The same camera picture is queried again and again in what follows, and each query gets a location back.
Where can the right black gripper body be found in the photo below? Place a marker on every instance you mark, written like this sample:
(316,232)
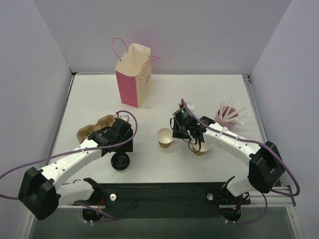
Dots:
(180,133)

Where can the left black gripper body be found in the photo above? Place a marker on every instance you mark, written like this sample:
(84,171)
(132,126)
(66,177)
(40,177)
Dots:
(128,146)

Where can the brown cardboard cup carrier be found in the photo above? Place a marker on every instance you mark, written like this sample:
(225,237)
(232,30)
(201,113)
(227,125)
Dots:
(85,131)

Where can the brown paper cup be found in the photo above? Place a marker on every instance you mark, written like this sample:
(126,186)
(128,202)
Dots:
(200,149)
(164,137)

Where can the black plastic cup lid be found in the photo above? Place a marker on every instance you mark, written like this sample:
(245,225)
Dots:
(120,161)

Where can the pink paper gift bag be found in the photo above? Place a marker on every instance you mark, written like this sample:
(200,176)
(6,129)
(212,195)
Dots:
(134,72)

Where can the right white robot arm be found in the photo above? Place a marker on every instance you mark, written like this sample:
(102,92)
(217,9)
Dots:
(264,169)

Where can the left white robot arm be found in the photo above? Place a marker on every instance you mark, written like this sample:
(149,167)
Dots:
(43,190)

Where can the pink straw holder cup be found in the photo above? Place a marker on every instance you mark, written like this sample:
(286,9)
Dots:
(227,117)

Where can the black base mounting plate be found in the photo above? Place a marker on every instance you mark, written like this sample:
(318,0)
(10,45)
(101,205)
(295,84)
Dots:
(198,200)

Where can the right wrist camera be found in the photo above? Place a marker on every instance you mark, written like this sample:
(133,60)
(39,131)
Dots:
(189,105)

